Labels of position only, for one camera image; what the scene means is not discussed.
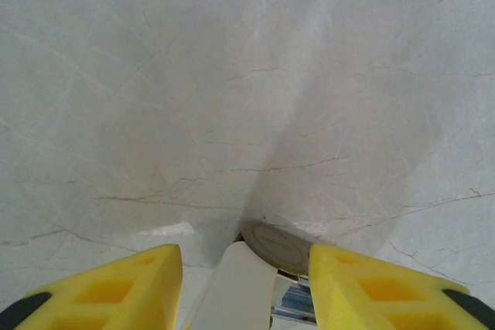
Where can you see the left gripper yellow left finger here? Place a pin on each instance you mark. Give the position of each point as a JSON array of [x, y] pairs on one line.
[[116, 295]]

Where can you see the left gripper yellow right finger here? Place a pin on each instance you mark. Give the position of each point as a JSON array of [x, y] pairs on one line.
[[367, 291]]

